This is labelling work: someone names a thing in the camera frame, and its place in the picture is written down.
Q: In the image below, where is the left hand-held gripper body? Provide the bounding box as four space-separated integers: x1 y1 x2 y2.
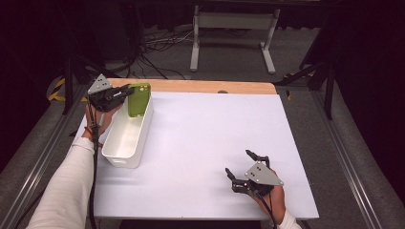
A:
86 73 129 114

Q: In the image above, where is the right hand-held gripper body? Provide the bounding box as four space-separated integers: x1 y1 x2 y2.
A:
230 155 285 197

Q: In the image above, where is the white plastic storage bin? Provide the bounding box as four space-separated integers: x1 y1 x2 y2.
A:
100 90 155 169

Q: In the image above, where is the person's left hand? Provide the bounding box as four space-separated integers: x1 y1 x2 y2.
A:
82 103 124 141

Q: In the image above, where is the person's right hand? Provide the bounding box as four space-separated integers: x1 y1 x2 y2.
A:
252 169 288 226

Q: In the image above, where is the black tripod stand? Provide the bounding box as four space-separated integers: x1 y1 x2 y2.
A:
60 52 122 116
274 15 338 121

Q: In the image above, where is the white table cover board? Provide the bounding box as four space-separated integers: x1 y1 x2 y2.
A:
71 91 320 221

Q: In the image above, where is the yellow black floor tape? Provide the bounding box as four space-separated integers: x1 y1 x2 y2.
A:
47 77 92 104

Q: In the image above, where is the grey metal stand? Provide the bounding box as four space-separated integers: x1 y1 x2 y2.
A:
189 4 282 76

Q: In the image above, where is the right hand-held gripper cable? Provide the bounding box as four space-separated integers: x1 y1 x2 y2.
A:
252 189 279 229

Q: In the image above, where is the hand-held gripper cable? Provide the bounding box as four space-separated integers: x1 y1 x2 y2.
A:
252 189 279 229
86 100 101 229

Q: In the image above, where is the red bracelet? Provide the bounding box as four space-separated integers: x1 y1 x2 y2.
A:
83 125 104 149

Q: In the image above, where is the tangle of floor cables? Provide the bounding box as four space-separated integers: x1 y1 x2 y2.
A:
126 28 196 80

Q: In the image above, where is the left hand-held gripper cable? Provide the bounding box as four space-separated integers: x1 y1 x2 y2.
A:
86 100 101 229

